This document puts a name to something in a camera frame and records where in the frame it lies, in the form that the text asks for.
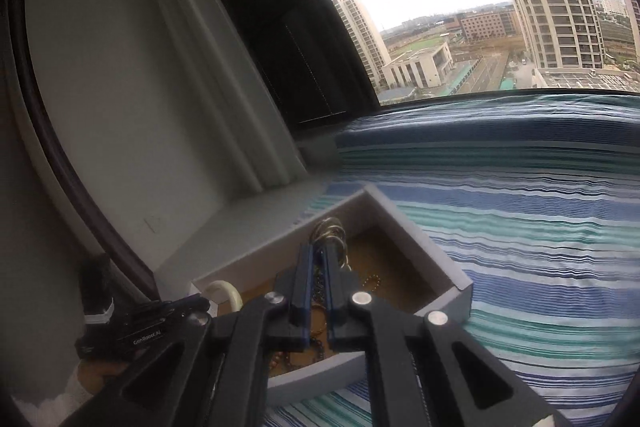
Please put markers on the grey cardboard box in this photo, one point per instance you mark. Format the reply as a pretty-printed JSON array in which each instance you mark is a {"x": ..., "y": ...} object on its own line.
[{"x": 400, "y": 218}]

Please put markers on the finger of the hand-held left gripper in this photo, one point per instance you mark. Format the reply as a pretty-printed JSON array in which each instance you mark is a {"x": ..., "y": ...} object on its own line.
[{"x": 185, "y": 303}]

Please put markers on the person's left hand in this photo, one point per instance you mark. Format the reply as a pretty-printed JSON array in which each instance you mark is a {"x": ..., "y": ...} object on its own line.
[{"x": 100, "y": 374}]

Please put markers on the striped bedsheet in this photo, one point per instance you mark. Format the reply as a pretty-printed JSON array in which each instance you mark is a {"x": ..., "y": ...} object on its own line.
[{"x": 525, "y": 207}]

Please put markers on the pale jade bangle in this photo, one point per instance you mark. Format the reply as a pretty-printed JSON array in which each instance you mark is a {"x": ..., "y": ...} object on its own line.
[{"x": 227, "y": 287}]

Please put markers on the low white building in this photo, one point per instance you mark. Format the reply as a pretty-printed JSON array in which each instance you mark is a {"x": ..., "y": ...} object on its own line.
[{"x": 420, "y": 67}]

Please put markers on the slim beige high-rise building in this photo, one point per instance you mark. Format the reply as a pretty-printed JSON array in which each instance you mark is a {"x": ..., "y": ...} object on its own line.
[{"x": 362, "y": 42}]

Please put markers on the pale grey curtain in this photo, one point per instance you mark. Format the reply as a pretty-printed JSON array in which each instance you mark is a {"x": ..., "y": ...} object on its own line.
[{"x": 215, "y": 82}]

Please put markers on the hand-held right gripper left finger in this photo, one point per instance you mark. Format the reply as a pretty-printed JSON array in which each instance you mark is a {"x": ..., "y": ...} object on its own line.
[{"x": 308, "y": 272}]

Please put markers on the dark curved frame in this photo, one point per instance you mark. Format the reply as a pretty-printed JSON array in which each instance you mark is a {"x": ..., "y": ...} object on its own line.
[{"x": 65, "y": 157}]

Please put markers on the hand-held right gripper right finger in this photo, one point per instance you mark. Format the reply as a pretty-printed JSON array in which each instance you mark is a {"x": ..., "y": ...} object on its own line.
[{"x": 325, "y": 274}]

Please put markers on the dark window frame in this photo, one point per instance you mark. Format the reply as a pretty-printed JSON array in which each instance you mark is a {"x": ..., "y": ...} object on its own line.
[{"x": 270, "y": 7}]

